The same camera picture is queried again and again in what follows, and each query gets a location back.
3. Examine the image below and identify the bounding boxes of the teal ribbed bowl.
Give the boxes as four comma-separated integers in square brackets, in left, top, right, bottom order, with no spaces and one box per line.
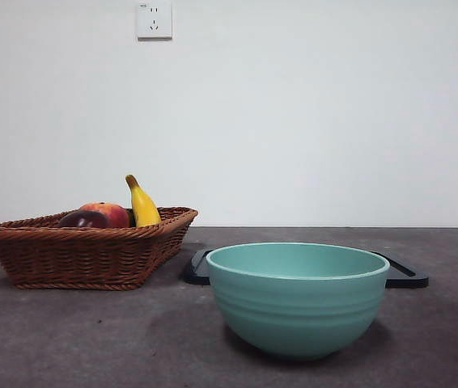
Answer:
[206,241,391,361]

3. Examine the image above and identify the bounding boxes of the dark purple plum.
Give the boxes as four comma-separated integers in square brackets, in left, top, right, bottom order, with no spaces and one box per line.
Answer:
[57,209,111,229]

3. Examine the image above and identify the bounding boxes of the yellow banana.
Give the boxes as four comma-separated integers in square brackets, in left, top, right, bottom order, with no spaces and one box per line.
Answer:
[125,174,163,228]

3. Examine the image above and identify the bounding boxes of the dark rectangular tray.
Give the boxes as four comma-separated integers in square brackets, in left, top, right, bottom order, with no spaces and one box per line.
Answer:
[180,248,430,289]

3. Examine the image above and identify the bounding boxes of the red orange peach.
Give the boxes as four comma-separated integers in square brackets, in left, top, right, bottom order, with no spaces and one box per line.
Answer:
[78,201,131,228]

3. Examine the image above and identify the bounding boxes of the brown wicker basket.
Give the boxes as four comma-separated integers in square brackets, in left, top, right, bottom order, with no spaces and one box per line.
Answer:
[0,206,200,291]

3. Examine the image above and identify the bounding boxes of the white wall power socket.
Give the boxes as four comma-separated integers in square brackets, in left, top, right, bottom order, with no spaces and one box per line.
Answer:
[137,2,174,40]

